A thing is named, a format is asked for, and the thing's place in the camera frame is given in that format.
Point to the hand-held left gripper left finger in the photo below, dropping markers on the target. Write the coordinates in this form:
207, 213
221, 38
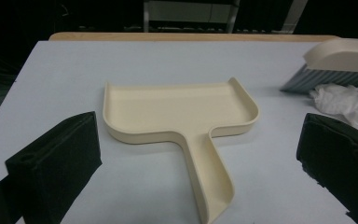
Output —
56, 165

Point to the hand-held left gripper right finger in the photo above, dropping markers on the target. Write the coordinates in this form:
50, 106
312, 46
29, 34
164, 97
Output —
341, 158

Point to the cream hand brush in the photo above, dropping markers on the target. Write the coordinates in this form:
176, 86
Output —
338, 59

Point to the pile of white tissues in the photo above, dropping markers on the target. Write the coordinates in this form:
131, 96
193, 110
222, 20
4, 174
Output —
341, 99

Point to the cream plastic dustpan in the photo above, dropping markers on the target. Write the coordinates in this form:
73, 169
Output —
174, 112

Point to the pale table cover sheet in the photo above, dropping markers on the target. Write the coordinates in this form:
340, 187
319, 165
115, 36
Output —
167, 59

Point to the white metal stand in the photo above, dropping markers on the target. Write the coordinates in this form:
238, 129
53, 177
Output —
183, 12

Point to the white slanted post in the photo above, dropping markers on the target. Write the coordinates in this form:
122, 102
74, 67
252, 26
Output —
293, 17

